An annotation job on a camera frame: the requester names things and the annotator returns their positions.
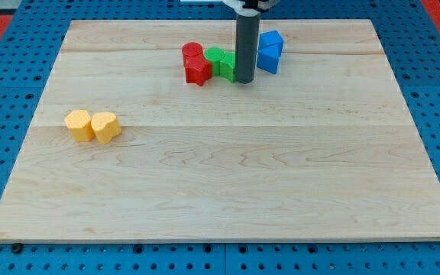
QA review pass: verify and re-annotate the white black rod mount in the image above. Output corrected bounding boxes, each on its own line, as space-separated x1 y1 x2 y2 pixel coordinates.
222 0 280 16

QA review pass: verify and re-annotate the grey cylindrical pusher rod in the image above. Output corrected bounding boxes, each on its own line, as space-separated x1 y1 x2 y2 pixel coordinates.
235 14 260 84

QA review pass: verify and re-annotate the blue cube block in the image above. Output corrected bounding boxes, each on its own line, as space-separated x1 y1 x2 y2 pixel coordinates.
258 31 284 57

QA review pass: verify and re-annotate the blue triangle block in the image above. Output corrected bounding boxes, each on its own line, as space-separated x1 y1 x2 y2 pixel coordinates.
257 44 280 74

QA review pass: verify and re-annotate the wooden board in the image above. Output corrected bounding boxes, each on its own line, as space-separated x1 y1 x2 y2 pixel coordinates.
0 19 440 244

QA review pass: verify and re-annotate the green cylinder block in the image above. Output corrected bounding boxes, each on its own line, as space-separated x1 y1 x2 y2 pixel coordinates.
204 47 225 76

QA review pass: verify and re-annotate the red cylinder block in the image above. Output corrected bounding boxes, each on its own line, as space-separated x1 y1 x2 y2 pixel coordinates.
182 41 203 68

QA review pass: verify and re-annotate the red star block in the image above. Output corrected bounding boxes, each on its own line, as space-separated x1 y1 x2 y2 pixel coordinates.
185 55 212 86

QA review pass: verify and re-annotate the yellow heart block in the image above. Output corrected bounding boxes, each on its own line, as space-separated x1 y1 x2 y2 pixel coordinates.
91 112 122 144

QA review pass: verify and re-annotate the yellow pentagon block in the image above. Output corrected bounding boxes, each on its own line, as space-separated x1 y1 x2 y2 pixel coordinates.
64 109 95 142

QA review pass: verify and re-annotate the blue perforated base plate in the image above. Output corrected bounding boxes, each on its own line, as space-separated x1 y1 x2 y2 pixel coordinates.
0 0 440 274

